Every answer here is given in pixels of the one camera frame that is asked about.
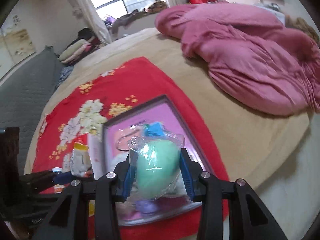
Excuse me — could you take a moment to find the green sponge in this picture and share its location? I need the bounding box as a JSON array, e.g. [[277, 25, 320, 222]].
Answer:
[[127, 134, 185, 200]]

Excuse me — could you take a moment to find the white supplement bottle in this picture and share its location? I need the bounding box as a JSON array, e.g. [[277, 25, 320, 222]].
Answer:
[[52, 167, 65, 194]]

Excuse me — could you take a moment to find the purple cloth item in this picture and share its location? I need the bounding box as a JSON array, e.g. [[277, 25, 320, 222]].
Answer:
[[135, 199, 160, 214]]

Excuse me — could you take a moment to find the red and white carton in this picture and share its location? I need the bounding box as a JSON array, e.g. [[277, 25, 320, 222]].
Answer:
[[87, 134, 106, 180]]

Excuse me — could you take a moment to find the red floral blanket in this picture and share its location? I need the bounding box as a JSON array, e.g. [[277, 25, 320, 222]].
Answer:
[[31, 56, 230, 240]]

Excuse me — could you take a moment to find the beige bed sheet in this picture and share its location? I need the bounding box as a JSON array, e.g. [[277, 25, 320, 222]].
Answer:
[[43, 28, 311, 188]]

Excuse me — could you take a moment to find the blue label card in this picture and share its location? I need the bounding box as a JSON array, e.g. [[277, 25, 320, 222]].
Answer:
[[143, 122, 165, 137]]

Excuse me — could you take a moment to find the purple shallow box tray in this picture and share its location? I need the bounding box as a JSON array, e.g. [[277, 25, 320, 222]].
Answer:
[[102, 95, 212, 226]]

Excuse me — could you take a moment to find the grey quilted headboard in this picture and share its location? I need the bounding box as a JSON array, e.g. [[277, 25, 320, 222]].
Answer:
[[1, 47, 63, 174]]

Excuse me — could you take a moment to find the blue patterned pillow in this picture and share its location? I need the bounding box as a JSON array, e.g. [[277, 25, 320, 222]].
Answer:
[[55, 66, 74, 90]]

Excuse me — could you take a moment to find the pink quilt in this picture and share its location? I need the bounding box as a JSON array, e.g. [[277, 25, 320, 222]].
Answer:
[[155, 3, 319, 116]]

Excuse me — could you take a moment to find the folded clothes stack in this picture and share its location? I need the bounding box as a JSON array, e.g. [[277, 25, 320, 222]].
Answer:
[[58, 36, 99, 64]]

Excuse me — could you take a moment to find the clothes pile on sill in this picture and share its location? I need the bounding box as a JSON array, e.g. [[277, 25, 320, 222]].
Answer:
[[103, 1, 168, 34]]

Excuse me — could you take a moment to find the white curtain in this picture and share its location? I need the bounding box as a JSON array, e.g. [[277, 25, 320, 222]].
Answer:
[[76, 0, 112, 45]]

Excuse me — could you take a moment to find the pink card with necklace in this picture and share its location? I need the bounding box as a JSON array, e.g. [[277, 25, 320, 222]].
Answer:
[[114, 126, 140, 153]]

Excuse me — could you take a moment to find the wall painting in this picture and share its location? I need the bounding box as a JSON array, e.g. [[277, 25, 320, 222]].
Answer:
[[1, 28, 36, 79]]

